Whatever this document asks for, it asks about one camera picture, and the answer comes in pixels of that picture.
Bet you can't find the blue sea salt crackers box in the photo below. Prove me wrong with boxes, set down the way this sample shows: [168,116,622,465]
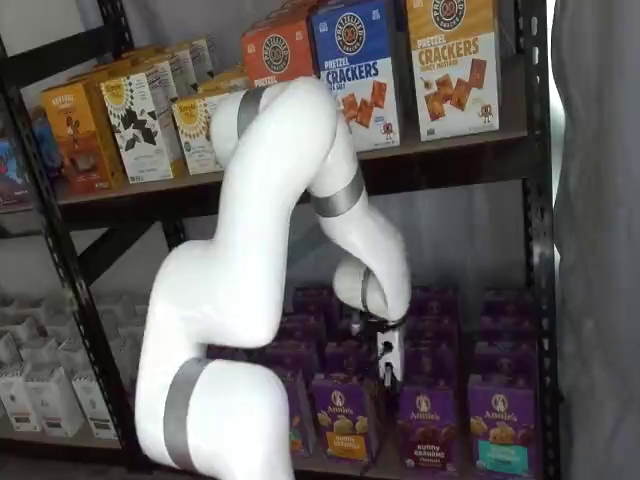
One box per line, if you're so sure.
[307,0,402,153]

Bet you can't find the orange cookie box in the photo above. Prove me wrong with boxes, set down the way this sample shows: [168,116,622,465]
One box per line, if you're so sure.
[40,79,126,196]
[69,49,146,81]

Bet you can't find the purple Annie's box green label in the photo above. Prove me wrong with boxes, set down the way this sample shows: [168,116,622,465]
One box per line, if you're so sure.
[285,370,317,457]

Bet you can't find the brown wooden shelf board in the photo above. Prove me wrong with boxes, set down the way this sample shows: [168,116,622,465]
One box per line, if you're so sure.
[292,449,471,480]
[54,119,529,206]

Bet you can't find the almond flour bar box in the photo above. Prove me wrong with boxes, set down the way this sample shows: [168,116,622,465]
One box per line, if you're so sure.
[171,89,229,176]
[197,67,250,99]

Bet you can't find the purple Annie's box teal label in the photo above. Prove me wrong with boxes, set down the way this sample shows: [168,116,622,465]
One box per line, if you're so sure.
[467,374,541,479]

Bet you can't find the black metal shelving rack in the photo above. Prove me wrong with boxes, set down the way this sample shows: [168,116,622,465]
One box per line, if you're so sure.
[0,0,561,480]

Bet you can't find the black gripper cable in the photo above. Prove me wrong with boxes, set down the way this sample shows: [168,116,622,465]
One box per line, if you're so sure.
[349,309,409,366]

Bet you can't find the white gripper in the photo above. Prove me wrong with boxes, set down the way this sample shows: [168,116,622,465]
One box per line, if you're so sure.
[377,324,404,401]

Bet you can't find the orange cheddar pretzel crackers box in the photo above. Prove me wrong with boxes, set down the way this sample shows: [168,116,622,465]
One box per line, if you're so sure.
[241,18,317,92]
[249,0,314,31]

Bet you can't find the yellow honey mustard crackers box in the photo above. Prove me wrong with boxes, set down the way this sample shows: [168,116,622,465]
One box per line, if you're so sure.
[405,0,502,143]

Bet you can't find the white Sweet Thins box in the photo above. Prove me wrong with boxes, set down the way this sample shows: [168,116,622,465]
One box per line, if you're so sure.
[99,59,189,184]
[149,49,196,96]
[184,35,220,84]

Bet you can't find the blue and red box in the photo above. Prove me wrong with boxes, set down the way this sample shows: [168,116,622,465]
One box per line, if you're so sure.
[0,134,32,207]

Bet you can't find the grey curtain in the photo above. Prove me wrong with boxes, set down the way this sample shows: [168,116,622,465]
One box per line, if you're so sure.
[549,0,640,480]

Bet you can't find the white carton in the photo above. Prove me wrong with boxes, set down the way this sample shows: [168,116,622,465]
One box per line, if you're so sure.
[0,372,42,434]
[23,367,85,439]
[71,372,120,441]
[18,335,64,374]
[55,335,94,375]
[0,332,24,376]
[7,313,51,342]

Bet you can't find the white cartons group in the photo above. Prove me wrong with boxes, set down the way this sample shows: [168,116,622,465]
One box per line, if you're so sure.
[0,197,136,456]

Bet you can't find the purple Annie's box yellow label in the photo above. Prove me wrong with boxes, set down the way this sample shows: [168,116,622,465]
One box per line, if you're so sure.
[310,373,377,462]

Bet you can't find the purple chocolate bunny grahams box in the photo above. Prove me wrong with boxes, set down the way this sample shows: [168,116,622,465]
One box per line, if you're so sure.
[398,384,459,472]

